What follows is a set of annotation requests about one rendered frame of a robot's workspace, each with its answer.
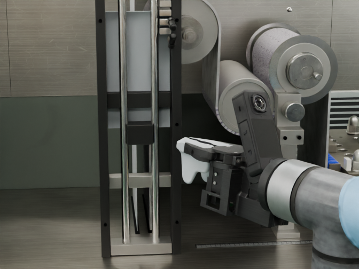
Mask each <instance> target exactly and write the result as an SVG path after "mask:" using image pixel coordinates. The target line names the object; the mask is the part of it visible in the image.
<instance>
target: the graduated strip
mask: <svg viewBox="0 0 359 269"><path fill-rule="evenodd" d="M312 243H313V240H296V241H268V242H240V243H212V244H195V246H196V248H224V247H252V246H279V245H294V244H312Z"/></svg>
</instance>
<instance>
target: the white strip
mask: <svg viewBox="0 0 359 269"><path fill-rule="evenodd" d="M130 11H135V0H130ZM132 172H133V173H137V153H136V145H132ZM131 204H132V212H133V218H134V227H135V234H140V232H139V224H138V217H137V188H132V196H131Z"/></svg>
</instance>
